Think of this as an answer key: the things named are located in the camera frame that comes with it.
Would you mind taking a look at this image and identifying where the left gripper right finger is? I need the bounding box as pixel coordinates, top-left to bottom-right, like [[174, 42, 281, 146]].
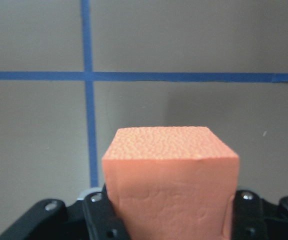
[[231, 189, 269, 240]]

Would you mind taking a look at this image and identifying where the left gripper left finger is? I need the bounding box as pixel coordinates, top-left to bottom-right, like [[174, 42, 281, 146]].
[[81, 187, 130, 240]]

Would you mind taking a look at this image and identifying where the orange foam cube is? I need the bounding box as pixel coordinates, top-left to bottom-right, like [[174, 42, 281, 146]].
[[102, 126, 240, 240]]

